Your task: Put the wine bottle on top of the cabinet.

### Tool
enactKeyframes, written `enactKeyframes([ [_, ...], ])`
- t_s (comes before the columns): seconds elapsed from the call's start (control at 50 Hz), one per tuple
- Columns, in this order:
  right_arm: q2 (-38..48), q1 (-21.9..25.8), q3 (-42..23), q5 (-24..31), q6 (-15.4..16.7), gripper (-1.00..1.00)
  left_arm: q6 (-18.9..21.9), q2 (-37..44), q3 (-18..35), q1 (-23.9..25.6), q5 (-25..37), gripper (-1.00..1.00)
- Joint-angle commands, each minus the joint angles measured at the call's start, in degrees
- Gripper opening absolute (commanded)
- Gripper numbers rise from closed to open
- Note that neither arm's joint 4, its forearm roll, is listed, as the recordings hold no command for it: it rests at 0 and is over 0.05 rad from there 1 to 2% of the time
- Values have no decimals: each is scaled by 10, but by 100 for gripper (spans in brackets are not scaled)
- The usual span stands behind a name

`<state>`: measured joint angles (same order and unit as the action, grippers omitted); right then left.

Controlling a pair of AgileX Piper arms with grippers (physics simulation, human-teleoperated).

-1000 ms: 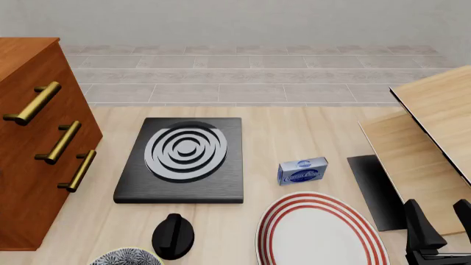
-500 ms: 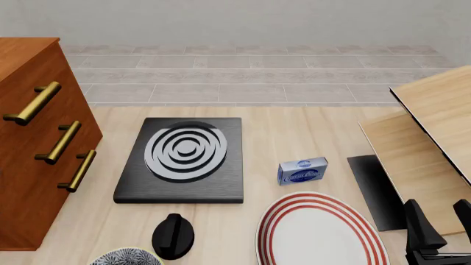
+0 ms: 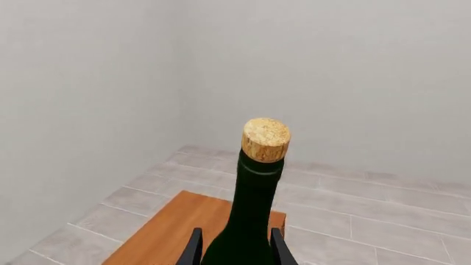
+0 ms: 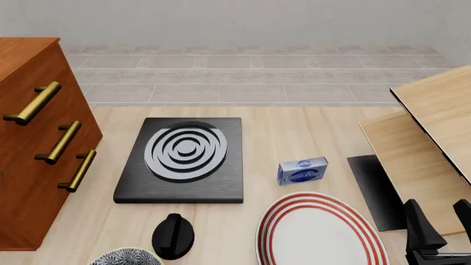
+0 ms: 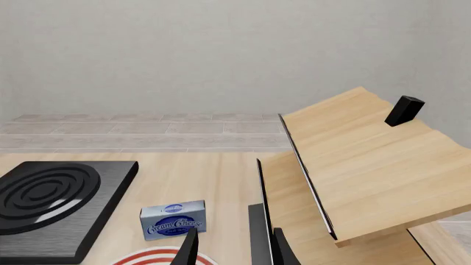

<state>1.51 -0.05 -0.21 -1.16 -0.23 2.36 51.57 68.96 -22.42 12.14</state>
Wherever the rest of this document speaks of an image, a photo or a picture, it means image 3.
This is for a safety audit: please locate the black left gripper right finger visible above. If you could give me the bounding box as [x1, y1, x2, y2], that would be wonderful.
[270, 227, 300, 265]

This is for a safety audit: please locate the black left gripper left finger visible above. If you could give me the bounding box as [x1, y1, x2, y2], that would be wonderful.
[183, 227, 204, 265]

